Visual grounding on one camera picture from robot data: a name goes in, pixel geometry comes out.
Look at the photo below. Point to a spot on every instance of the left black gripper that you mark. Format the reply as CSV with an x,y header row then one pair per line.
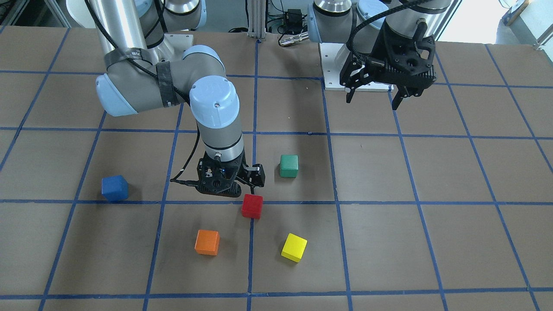
x,y
384,46

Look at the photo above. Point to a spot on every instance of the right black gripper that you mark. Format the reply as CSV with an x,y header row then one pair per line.
x,y
256,174

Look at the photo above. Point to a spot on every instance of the red wooden block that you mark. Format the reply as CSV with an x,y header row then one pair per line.
x,y
252,206

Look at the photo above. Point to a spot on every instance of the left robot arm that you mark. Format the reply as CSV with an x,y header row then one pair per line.
x,y
358,24

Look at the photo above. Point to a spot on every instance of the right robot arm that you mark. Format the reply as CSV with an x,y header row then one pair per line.
x,y
145,71

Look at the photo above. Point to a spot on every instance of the green wooden block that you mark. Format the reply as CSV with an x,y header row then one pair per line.
x,y
289,165

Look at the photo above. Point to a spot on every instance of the orange wooden block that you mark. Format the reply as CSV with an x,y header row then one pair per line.
x,y
207,242

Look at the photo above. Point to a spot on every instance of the yellow wooden block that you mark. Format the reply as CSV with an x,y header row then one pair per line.
x,y
294,247

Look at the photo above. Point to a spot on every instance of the blue wooden block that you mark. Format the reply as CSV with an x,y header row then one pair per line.
x,y
115,188

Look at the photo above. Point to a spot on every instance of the metal cylinder connector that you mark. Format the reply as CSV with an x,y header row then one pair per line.
x,y
294,39

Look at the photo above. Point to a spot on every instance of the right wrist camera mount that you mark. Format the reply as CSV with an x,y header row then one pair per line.
x,y
215,177

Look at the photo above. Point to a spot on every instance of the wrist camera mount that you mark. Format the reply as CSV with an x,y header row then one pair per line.
x,y
215,177
408,61

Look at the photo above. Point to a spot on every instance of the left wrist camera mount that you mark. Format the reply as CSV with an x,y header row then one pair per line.
x,y
408,61

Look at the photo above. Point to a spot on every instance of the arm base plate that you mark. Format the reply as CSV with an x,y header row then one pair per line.
x,y
179,43
333,57

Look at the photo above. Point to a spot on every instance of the aluminium frame post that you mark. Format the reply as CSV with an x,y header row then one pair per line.
x,y
256,19

